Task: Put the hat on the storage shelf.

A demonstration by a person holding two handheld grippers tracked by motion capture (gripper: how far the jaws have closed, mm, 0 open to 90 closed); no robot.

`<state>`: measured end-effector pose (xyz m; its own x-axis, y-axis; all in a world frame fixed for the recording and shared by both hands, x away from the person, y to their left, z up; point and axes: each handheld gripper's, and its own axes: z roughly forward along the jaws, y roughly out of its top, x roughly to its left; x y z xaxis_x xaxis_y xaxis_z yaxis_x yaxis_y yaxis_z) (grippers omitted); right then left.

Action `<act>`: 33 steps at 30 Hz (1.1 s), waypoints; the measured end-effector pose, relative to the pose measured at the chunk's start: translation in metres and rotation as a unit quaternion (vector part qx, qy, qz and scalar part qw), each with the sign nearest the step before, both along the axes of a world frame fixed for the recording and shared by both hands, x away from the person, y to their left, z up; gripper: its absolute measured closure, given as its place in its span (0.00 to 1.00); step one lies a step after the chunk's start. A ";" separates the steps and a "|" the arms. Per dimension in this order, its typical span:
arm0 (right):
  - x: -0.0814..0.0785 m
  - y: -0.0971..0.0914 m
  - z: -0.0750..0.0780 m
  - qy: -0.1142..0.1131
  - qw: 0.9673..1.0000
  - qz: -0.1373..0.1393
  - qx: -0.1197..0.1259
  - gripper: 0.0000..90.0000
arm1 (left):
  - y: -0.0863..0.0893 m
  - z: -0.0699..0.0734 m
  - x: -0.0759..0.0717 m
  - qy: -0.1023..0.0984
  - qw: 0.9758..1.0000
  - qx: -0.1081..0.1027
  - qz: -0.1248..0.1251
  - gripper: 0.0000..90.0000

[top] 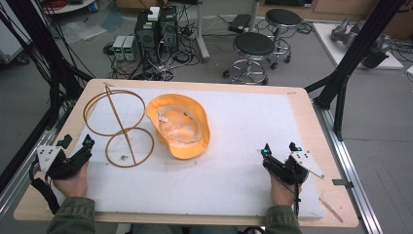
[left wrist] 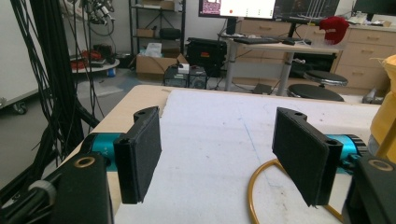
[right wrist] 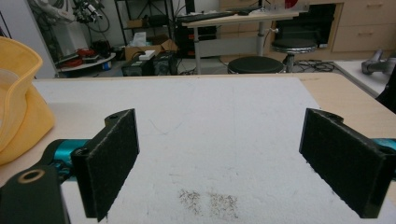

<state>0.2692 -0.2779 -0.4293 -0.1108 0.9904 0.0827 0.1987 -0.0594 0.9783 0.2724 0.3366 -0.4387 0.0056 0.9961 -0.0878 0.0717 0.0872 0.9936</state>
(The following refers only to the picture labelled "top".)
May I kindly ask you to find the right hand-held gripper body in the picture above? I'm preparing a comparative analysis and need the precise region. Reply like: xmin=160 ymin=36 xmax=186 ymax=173
xmin=270 ymin=149 xmax=326 ymax=186

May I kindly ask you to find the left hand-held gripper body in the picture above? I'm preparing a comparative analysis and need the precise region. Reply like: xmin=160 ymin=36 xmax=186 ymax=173
xmin=36 ymin=145 xmax=86 ymax=180

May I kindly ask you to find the brown wire hat stand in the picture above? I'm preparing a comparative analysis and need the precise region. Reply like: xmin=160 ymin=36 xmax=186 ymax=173
xmin=82 ymin=82 xmax=156 ymax=170

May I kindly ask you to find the orange bucket hat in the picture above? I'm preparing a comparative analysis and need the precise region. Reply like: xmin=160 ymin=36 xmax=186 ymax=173
xmin=145 ymin=93 xmax=211 ymax=161

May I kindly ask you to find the person's left hand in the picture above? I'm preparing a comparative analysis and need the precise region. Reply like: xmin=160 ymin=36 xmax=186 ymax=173
xmin=52 ymin=161 xmax=91 ymax=199

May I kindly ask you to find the person's right hand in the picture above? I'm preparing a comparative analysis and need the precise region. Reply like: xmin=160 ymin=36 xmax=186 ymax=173
xmin=269 ymin=173 xmax=303 ymax=208

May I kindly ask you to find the wooden table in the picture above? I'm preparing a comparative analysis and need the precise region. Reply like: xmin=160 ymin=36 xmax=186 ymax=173
xmin=13 ymin=78 xmax=359 ymax=229

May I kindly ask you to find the grey tape piece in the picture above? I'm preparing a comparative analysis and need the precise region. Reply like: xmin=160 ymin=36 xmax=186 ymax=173
xmin=331 ymin=178 xmax=355 ymax=190

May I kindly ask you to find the white foam mat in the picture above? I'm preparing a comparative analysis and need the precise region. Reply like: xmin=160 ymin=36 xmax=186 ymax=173
xmin=53 ymin=86 xmax=325 ymax=219

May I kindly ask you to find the thin wooden stick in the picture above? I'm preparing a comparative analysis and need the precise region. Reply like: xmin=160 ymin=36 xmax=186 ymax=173
xmin=318 ymin=196 xmax=345 ymax=224

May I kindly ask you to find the grey power supply unit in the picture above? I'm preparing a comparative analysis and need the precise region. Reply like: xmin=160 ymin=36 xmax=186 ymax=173
xmin=112 ymin=34 xmax=128 ymax=61
xmin=123 ymin=35 xmax=139 ymax=62

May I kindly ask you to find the white floor board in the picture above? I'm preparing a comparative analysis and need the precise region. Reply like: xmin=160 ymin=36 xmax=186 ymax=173
xmin=312 ymin=21 xmax=405 ymax=71

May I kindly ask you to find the black round stool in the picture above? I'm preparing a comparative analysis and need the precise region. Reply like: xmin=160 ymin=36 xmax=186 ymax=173
xmin=264 ymin=8 xmax=303 ymax=71
xmin=222 ymin=31 xmax=278 ymax=87

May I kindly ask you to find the clear plastic sheet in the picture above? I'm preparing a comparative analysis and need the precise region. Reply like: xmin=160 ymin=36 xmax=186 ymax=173
xmin=60 ymin=11 xmax=126 ymax=44

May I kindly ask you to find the black computer tower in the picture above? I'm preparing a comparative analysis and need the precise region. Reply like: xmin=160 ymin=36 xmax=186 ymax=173
xmin=133 ymin=9 xmax=162 ymax=65
xmin=158 ymin=5 xmax=180 ymax=55

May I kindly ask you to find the white round table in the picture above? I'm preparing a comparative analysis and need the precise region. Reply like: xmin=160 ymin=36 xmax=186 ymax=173
xmin=41 ymin=0 xmax=97 ymax=16

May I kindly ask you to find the black flat box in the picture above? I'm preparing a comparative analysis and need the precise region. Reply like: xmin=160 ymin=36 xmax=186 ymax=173
xmin=227 ymin=13 xmax=253 ymax=34

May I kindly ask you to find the grey metal table leg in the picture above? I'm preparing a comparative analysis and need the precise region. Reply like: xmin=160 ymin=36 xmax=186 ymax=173
xmin=193 ymin=0 xmax=211 ymax=63

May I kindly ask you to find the white box with black top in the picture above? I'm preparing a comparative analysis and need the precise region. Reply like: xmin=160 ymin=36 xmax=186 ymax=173
xmin=147 ymin=6 xmax=162 ymax=22

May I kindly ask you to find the aluminium rail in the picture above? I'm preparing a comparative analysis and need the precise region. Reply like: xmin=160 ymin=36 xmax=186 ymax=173
xmin=312 ymin=99 xmax=385 ymax=234
xmin=0 ymin=106 xmax=73 ymax=222

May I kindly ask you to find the black strap on left gripper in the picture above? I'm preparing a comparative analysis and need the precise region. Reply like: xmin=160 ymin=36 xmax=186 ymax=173
xmin=28 ymin=159 xmax=61 ymax=215

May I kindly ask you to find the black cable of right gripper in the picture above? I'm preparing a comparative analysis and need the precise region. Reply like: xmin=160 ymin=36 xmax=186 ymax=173
xmin=271 ymin=162 xmax=302 ymax=217

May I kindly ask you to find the black frame with cables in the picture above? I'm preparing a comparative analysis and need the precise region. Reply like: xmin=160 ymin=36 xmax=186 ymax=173
xmin=0 ymin=0 xmax=95 ymax=131

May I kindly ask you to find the black metal frame strut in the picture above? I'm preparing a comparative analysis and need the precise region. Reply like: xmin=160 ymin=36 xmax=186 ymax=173
xmin=304 ymin=0 xmax=407 ymax=142

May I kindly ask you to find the tangle of floor cables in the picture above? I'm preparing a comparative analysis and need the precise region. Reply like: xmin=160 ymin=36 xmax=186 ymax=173
xmin=102 ymin=19 xmax=204 ymax=82

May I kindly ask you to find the grey metal post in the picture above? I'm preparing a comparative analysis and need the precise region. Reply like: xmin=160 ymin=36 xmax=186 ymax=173
xmin=247 ymin=0 xmax=263 ymax=33

